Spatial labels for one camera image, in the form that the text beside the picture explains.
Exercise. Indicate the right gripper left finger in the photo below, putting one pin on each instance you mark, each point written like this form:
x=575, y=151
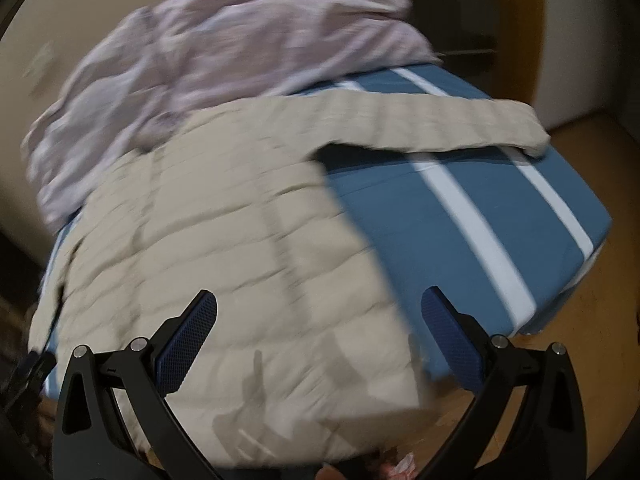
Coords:
x=91, y=440

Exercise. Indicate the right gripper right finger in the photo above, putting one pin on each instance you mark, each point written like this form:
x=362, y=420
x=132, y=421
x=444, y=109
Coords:
x=548, y=438

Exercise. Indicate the beige puffer jacket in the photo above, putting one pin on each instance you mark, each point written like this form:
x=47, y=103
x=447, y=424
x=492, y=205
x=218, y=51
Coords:
x=309, y=359

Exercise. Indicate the blue white striped bed sheet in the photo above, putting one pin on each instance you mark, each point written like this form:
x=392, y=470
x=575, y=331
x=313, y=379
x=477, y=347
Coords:
x=502, y=233

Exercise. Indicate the pink floral duvet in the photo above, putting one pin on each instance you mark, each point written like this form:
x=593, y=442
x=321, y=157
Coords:
x=134, y=88

